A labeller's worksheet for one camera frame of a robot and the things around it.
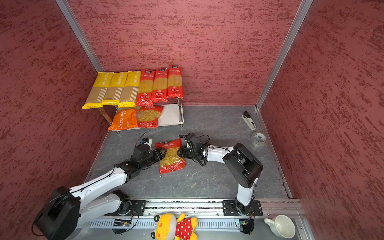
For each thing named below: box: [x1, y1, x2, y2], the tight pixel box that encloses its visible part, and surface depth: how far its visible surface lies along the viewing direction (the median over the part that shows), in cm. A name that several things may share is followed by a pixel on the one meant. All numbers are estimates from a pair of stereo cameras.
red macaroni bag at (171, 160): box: [155, 138, 186, 175], surface depth 89 cm
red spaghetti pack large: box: [136, 70, 155, 108], surface depth 79 cm
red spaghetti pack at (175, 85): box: [166, 64, 184, 99], surface depth 85 cm
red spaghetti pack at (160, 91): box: [151, 67, 169, 103], surface depth 81 cm
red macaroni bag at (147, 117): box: [137, 105, 164, 128], surface depth 102 cm
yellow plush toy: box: [151, 213, 199, 240], surface depth 65 cm
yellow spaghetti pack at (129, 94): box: [118, 70, 142, 108], surface depth 79 cm
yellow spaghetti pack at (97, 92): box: [82, 72, 114, 109], surface depth 79 cm
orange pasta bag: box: [108, 109, 139, 131], surface depth 99 cm
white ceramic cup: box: [264, 214, 296, 239], surface depth 65 cm
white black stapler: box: [242, 111, 257, 131], surface depth 111 cm
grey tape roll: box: [251, 131, 267, 147], surface depth 102 cm
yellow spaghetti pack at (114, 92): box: [101, 71, 129, 106], surface depth 80 cm
